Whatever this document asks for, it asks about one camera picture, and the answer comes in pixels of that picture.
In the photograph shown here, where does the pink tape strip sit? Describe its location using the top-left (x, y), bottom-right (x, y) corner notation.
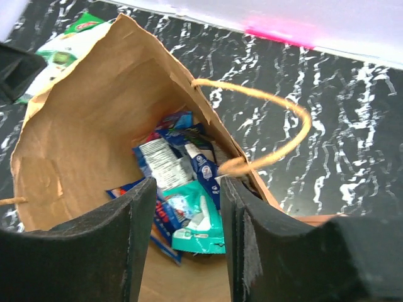
top-left (244, 18), bottom-right (317, 49)

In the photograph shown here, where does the green white snack bag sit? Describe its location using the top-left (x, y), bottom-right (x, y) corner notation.
top-left (17, 12), bottom-right (111, 104)

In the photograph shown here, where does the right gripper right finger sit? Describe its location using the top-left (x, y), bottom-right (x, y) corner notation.
top-left (220, 177), bottom-right (402, 301)

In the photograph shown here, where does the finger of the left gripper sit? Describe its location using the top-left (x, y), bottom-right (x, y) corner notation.
top-left (1, 42), bottom-right (47, 104)

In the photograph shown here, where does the brown paper bag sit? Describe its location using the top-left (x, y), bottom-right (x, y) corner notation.
top-left (0, 12), bottom-right (347, 302)

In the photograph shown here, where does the blue snack packet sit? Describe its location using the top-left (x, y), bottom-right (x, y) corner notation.
top-left (133, 111), bottom-right (220, 210)

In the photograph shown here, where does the teal snack packet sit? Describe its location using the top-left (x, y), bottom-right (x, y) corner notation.
top-left (163, 181), bottom-right (225, 254)

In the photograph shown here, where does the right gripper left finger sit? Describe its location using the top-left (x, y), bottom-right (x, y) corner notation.
top-left (1, 196), bottom-right (145, 301)

